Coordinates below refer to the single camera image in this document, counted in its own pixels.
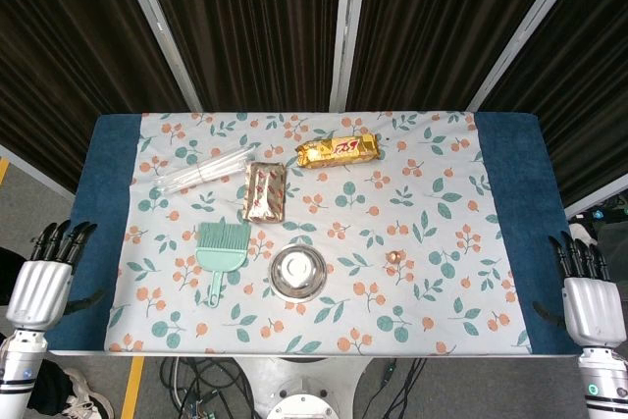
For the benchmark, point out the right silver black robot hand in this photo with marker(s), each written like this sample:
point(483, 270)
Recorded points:
point(591, 308)

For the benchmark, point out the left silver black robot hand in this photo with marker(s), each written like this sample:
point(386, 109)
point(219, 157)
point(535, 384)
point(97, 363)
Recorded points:
point(39, 286)

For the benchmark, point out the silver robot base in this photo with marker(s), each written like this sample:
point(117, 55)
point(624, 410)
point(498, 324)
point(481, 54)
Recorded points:
point(301, 389)

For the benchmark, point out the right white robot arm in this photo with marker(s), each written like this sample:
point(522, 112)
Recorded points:
point(606, 380)

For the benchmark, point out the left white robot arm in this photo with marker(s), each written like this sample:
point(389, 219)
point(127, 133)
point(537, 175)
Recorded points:
point(17, 370)

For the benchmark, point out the white black sneaker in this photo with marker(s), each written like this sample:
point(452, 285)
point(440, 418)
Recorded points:
point(88, 397)

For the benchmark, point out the blue table cover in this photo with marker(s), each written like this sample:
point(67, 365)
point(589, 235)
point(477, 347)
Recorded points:
point(105, 183)

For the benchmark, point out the green plastic brush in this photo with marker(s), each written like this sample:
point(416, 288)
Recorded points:
point(221, 252)

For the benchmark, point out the bundle of clear straws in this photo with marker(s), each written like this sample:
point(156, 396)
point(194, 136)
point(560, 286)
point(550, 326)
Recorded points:
point(201, 171)

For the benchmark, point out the golden foil packet red prints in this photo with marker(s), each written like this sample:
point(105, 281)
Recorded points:
point(265, 192)

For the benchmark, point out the stainless steel bowl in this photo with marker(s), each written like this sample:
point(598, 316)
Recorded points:
point(297, 273)

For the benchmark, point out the floral printed tablecloth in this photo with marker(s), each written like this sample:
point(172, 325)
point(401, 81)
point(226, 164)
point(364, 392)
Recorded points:
point(343, 203)

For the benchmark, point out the golden biscuit pack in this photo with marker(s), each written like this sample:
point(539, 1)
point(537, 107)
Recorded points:
point(338, 150)

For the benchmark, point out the dark pleated curtain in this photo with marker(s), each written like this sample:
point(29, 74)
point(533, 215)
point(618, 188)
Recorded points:
point(255, 21)

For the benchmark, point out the white frame post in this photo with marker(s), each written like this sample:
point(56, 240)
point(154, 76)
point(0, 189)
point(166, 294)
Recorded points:
point(525, 31)
point(348, 26)
point(159, 31)

